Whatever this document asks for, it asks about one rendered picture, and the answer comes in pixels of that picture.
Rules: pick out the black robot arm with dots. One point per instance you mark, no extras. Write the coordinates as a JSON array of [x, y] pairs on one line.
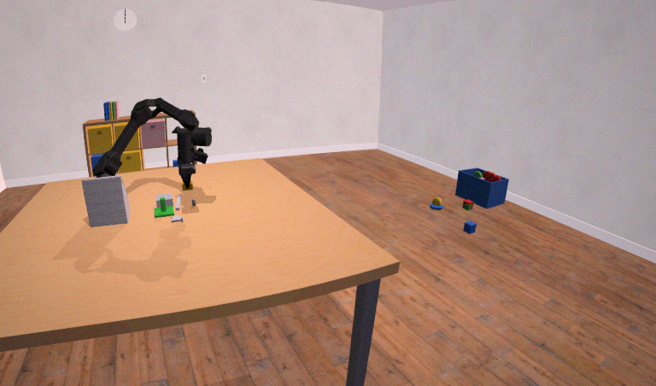
[[141, 113]]

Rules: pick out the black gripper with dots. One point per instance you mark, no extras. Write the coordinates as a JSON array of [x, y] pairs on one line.
[[186, 166]]

